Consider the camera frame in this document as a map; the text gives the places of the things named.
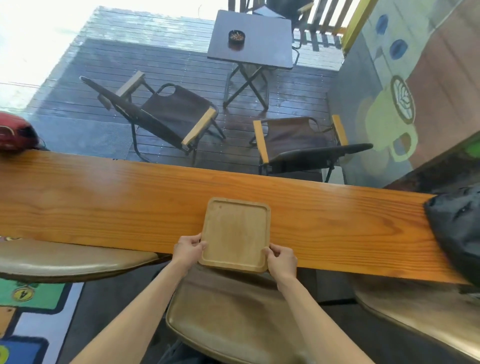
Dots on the person's left hand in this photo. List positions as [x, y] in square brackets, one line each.
[187, 255]

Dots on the person's right hand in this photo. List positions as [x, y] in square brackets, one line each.
[283, 264]

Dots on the person's left forearm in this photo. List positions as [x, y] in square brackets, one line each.
[131, 322]

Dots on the person's right forearm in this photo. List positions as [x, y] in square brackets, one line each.
[322, 326]

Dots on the brown leather chair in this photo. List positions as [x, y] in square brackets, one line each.
[75, 258]
[420, 311]
[232, 311]

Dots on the brown folding chair orange armrests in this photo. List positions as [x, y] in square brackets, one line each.
[296, 138]

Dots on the dark folding chair pale armrests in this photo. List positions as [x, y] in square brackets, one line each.
[176, 108]

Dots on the grey doormat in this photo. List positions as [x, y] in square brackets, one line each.
[86, 138]

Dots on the cat mural wooden partition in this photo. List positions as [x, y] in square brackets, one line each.
[356, 112]

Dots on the colourful number rug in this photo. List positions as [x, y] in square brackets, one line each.
[30, 322]

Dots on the black backpack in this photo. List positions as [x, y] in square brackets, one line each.
[457, 232]

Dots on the red helmet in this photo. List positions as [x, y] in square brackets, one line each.
[17, 133]

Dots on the dark folding table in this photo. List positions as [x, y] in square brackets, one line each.
[258, 41]

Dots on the wooden picket fence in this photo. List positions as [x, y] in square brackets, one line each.
[330, 18]

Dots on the black folding armchair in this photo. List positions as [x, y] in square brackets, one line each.
[285, 7]

